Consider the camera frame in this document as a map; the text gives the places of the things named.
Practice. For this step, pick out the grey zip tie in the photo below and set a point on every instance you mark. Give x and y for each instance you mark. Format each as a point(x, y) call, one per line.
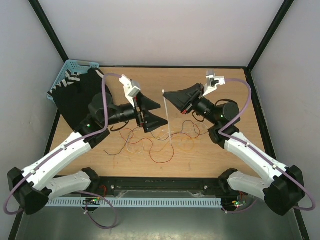
point(167, 118)

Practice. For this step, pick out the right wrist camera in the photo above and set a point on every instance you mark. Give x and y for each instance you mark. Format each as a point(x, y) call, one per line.
point(212, 82)

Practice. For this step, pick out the striped black white cloth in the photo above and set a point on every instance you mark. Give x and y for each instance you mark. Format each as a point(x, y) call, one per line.
point(89, 83)

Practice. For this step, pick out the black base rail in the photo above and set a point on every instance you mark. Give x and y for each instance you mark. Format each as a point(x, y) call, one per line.
point(113, 186)

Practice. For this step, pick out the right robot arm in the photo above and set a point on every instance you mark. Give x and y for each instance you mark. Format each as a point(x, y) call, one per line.
point(278, 185)

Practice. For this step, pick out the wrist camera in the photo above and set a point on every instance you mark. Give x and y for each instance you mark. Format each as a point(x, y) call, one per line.
point(131, 88)
point(212, 82)

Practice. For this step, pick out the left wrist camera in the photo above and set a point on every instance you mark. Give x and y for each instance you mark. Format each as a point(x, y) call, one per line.
point(131, 88)

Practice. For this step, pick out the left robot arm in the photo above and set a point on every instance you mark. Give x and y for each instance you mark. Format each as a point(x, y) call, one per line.
point(35, 185)

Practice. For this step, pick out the right rear frame post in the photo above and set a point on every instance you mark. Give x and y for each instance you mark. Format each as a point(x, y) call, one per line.
point(277, 20)

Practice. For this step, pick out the black enclosure frame post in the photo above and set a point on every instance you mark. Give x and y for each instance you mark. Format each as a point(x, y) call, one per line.
point(39, 11)

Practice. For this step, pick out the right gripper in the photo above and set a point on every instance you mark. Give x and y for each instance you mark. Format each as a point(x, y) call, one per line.
point(188, 99)

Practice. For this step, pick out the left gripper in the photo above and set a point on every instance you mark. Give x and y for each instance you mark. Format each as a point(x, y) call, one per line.
point(150, 120)

